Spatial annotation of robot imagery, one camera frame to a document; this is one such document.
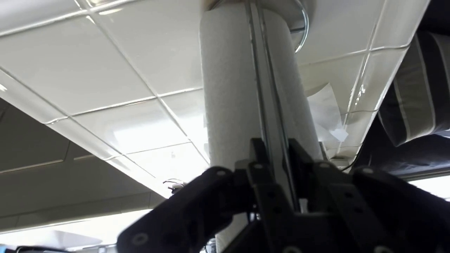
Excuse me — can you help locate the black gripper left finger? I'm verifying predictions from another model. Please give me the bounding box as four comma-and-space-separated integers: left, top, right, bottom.
248, 137, 269, 171

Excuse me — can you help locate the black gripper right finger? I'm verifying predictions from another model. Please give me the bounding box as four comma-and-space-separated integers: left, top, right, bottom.
288, 138, 313, 172

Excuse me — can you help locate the white paper towel roll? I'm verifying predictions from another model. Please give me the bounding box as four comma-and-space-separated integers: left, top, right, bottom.
198, 2, 324, 171

